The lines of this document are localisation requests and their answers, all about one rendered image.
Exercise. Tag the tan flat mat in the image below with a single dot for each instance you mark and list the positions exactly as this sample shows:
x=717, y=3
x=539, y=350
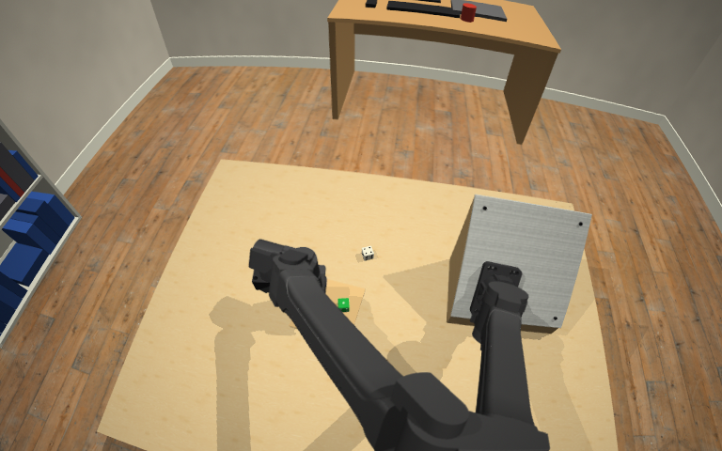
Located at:
x=336, y=290

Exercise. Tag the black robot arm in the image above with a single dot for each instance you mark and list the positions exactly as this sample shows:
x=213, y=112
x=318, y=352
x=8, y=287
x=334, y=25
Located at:
x=421, y=414

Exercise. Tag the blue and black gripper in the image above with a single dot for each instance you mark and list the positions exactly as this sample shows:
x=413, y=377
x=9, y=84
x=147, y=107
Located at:
x=324, y=278

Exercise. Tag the green die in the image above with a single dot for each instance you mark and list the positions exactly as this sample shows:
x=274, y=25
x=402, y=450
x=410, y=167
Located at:
x=343, y=304

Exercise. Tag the white die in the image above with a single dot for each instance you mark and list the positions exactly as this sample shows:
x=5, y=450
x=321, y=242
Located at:
x=367, y=253

